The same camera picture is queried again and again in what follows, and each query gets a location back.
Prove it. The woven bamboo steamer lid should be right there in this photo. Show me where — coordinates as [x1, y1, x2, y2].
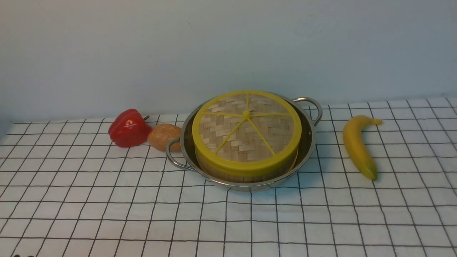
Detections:
[191, 90, 302, 173]

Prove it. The bamboo steamer basket yellow rim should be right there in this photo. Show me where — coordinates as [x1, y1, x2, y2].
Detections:
[196, 148, 298, 183]

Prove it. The brown potato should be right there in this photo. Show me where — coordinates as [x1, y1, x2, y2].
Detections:
[147, 123, 181, 152]

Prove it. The red bell pepper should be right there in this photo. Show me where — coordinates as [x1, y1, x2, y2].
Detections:
[107, 109, 153, 148]

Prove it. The yellow banana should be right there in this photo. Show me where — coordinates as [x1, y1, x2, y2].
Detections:
[342, 115, 383, 181]

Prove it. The stainless steel two-handled pot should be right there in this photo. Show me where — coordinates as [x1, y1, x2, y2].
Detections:
[165, 93, 323, 192]

